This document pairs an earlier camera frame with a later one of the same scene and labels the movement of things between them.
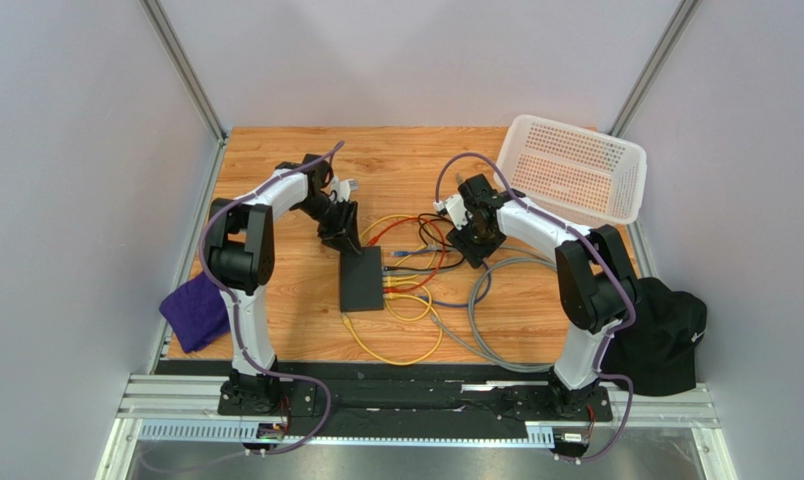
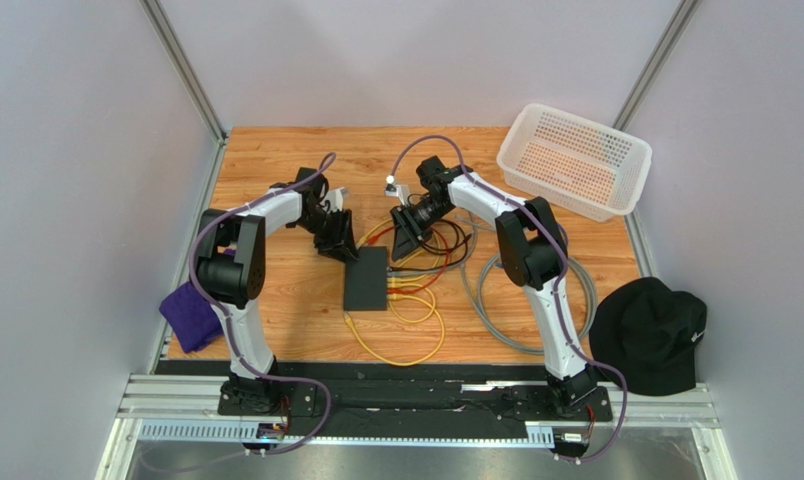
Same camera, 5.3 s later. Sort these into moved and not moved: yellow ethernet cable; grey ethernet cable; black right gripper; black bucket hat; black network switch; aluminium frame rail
Moved: grey ethernet cable; black right gripper
Not moved: black bucket hat; black network switch; aluminium frame rail; yellow ethernet cable
